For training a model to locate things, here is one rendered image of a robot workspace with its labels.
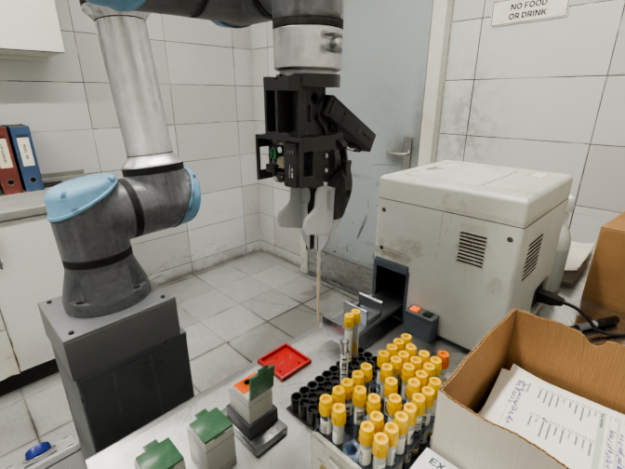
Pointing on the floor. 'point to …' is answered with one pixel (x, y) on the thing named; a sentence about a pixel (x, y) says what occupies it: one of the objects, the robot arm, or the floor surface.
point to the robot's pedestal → (128, 393)
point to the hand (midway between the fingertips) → (318, 239)
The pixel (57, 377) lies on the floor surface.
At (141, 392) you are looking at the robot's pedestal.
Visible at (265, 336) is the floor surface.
